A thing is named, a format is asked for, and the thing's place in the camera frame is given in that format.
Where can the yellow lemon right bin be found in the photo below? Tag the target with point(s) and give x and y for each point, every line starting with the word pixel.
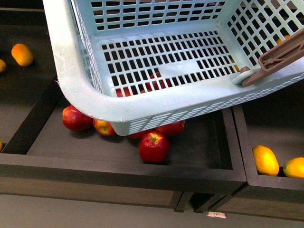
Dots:
pixel 294 168

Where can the red apple front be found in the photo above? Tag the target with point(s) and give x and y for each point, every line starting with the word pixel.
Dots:
pixel 154 147

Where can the red apple under basket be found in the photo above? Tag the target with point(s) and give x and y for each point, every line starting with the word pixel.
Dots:
pixel 171 129

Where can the orange mango left bin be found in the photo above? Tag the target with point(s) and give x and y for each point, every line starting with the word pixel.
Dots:
pixel 22 55

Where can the red apple left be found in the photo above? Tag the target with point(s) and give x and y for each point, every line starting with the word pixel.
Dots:
pixel 76 121

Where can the dark wooden right crate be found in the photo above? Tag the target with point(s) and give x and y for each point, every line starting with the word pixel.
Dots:
pixel 277 122

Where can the brown basket handle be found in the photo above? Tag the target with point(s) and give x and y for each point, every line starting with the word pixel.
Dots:
pixel 280 56

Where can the dark wooden apple crate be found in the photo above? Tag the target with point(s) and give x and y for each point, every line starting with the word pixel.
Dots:
pixel 205 157

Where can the yellow mango right bin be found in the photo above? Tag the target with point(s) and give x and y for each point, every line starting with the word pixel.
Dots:
pixel 265 161

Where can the light blue plastic basket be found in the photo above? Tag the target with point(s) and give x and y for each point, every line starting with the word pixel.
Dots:
pixel 140 64

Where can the red yellow apple small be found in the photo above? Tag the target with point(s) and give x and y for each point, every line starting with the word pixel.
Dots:
pixel 103 128

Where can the yellow lemon left edge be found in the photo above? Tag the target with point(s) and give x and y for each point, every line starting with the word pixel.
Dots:
pixel 2 66

